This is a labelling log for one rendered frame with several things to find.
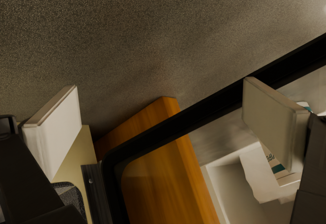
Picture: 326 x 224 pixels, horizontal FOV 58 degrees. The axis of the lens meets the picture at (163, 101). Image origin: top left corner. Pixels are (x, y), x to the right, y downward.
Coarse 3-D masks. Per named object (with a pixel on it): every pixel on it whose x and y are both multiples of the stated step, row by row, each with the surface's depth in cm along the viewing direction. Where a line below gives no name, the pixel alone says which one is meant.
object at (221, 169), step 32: (288, 96) 24; (320, 96) 22; (224, 128) 26; (160, 160) 30; (192, 160) 28; (224, 160) 26; (256, 160) 24; (128, 192) 31; (160, 192) 29; (192, 192) 27; (224, 192) 26; (256, 192) 24; (288, 192) 23
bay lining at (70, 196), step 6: (66, 192) 34; (72, 192) 33; (78, 192) 33; (66, 198) 34; (72, 198) 33; (78, 198) 32; (66, 204) 34; (78, 204) 32; (78, 210) 32; (84, 210) 32; (84, 216) 32
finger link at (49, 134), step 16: (64, 96) 16; (48, 112) 14; (64, 112) 16; (32, 128) 12; (48, 128) 13; (64, 128) 16; (80, 128) 19; (32, 144) 12; (48, 144) 13; (64, 144) 15; (48, 160) 13; (48, 176) 13
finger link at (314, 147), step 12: (324, 120) 12; (312, 132) 11; (324, 132) 11; (312, 144) 10; (324, 144) 10; (312, 156) 9; (324, 156) 9; (312, 168) 9; (324, 168) 9; (312, 180) 8; (324, 180) 8; (300, 192) 7; (312, 192) 8; (324, 192) 8; (300, 204) 6; (312, 204) 6; (324, 204) 6; (300, 216) 6; (312, 216) 6; (324, 216) 6
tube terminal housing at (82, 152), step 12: (84, 132) 37; (72, 144) 35; (84, 144) 36; (72, 156) 34; (84, 156) 36; (60, 168) 33; (72, 168) 34; (60, 180) 32; (72, 180) 33; (84, 192) 33; (84, 204) 33
